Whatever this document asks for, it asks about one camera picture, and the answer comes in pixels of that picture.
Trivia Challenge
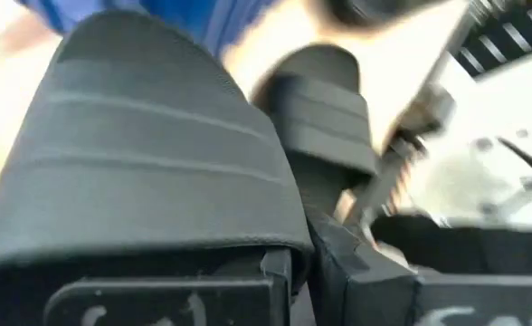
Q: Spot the black rubber slide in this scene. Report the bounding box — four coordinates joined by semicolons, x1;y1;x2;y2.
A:
0;8;316;326
252;43;380;218

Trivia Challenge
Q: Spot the blue plastic bin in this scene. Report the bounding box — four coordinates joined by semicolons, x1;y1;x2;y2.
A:
16;0;279;58

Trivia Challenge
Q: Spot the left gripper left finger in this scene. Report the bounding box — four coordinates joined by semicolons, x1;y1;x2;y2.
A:
259;246;293;326

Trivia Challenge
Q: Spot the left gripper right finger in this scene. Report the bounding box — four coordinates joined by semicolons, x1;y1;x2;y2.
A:
308;212;417;326

